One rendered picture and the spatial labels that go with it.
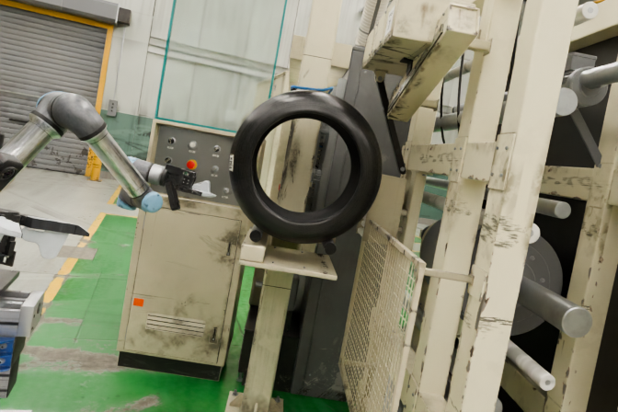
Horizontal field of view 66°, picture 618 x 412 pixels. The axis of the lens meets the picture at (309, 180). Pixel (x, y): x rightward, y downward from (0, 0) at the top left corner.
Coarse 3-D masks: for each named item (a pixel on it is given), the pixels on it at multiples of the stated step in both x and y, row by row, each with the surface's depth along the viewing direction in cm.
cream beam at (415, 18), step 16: (400, 0) 149; (416, 0) 149; (432, 0) 149; (448, 0) 149; (384, 16) 168; (400, 16) 149; (416, 16) 149; (432, 16) 149; (384, 32) 164; (400, 32) 149; (416, 32) 150; (432, 32) 150; (368, 48) 198; (384, 48) 167; (400, 48) 163; (416, 48) 159; (368, 64) 199; (384, 64) 193; (400, 64) 188
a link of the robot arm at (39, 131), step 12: (48, 96) 156; (36, 108) 154; (48, 108) 152; (36, 120) 152; (48, 120) 152; (24, 132) 151; (36, 132) 151; (48, 132) 154; (60, 132) 156; (12, 144) 149; (24, 144) 150; (36, 144) 152; (24, 156) 150
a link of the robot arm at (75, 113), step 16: (64, 96) 150; (80, 96) 153; (64, 112) 148; (80, 112) 149; (96, 112) 153; (80, 128) 149; (96, 128) 151; (96, 144) 154; (112, 144) 157; (112, 160) 158; (128, 160) 163; (128, 176) 163; (128, 192) 167; (144, 192) 168; (144, 208) 168; (160, 208) 172
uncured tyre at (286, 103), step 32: (288, 96) 175; (320, 96) 175; (256, 128) 172; (352, 128) 174; (256, 160) 200; (352, 160) 202; (256, 192) 173; (352, 192) 202; (256, 224) 178; (288, 224) 175; (320, 224) 175; (352, 224) 179
